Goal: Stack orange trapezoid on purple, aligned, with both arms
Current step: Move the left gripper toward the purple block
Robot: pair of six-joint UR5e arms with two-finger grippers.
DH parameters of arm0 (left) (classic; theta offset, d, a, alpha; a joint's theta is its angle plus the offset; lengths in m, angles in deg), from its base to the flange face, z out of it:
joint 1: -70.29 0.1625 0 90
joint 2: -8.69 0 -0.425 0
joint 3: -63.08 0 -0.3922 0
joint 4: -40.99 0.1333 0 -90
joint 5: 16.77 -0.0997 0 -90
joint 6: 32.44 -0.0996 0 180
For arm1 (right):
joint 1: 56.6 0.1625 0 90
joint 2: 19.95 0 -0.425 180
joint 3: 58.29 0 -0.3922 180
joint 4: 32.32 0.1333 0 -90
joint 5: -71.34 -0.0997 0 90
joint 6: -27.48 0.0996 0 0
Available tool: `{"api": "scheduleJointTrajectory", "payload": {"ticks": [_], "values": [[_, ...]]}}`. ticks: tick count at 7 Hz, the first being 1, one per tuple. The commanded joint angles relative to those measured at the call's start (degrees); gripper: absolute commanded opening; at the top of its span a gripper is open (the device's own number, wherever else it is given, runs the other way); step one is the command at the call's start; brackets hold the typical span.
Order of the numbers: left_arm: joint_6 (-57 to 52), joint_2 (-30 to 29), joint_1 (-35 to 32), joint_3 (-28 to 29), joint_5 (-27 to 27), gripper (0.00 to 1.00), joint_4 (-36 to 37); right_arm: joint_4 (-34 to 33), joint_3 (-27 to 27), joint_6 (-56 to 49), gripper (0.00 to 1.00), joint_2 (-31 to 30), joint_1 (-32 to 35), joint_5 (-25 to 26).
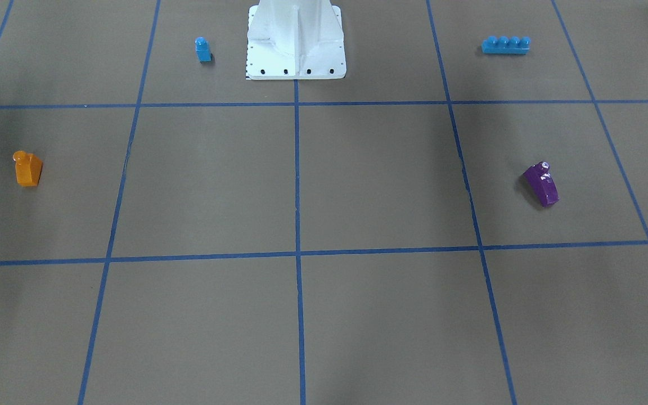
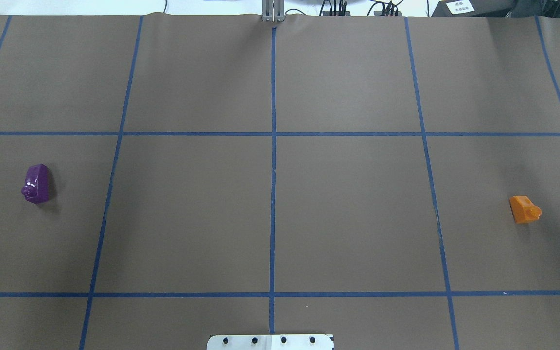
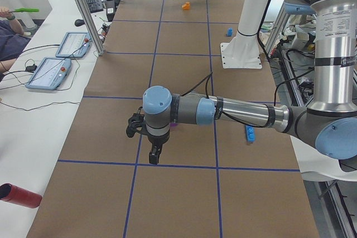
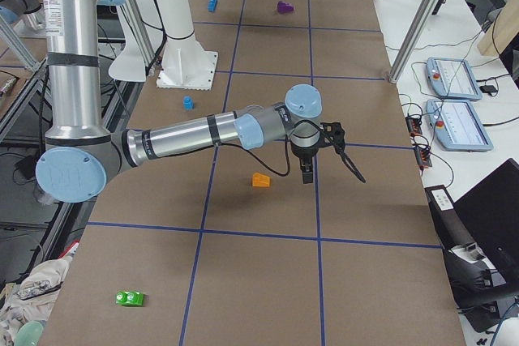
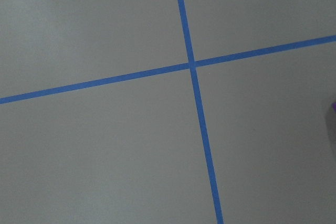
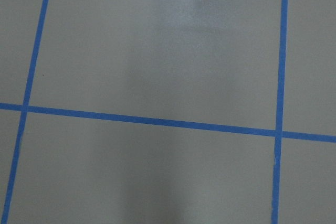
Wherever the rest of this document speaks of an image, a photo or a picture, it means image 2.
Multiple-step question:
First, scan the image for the black box with label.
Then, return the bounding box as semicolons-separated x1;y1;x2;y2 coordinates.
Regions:
431;0;516;18

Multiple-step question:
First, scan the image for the brown table mat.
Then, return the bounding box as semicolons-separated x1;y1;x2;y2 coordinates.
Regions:
0;13;560;350

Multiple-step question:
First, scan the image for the black power strip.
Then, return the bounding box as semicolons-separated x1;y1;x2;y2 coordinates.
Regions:
318;0;350;16

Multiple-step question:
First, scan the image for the orange trapezoid block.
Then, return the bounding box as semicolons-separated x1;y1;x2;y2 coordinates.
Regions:
509;195;542;224

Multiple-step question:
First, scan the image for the white metal mounting plate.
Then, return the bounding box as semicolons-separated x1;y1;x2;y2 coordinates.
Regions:
206;334;335;350

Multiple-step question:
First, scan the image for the purple trapezoid block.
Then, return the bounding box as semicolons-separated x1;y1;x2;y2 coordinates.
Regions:
21;164;50;204

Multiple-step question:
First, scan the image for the grey aluminium camera post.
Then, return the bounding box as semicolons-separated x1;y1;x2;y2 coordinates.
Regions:
262;0;286;23

